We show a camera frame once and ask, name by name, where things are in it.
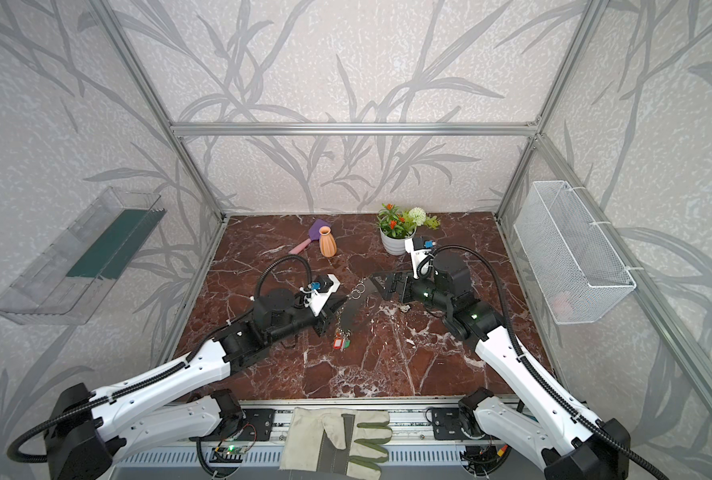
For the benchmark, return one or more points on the left circuit board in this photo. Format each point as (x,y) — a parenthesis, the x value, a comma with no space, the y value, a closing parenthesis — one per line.
(229,454)

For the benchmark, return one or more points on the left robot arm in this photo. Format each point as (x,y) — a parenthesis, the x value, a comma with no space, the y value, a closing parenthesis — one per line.
(90,431)

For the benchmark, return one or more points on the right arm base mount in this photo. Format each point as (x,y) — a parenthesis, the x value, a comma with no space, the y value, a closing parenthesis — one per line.
(446,423)

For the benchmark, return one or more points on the white pot artificial plant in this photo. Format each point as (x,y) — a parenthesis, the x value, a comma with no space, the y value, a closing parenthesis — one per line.
(396,225)

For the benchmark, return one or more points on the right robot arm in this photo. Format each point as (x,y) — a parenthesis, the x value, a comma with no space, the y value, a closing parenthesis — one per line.
(557,433)

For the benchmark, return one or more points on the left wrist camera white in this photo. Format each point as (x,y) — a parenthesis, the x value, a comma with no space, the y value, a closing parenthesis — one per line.
(319,291)

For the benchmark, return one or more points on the white wire mesh basket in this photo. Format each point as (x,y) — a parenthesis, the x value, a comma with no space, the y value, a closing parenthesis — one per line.
(579,272)

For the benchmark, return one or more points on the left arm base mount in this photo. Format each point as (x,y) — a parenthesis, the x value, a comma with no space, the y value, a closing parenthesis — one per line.
(254,424)

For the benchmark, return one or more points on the clear plastic wall shelf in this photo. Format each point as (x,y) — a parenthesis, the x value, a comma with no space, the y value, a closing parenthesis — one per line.
(67,283)

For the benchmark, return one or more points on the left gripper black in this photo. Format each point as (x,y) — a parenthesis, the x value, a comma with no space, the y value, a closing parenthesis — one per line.
(323,317)

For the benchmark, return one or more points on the beige green work glove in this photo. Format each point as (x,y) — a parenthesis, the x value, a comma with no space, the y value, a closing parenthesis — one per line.
(340,441)

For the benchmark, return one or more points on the orange ribbed vase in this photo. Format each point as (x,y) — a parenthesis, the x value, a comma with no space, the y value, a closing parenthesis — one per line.
(327,242)

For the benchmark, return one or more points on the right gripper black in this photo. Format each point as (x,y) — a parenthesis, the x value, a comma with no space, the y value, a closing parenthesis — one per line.
(406,289)

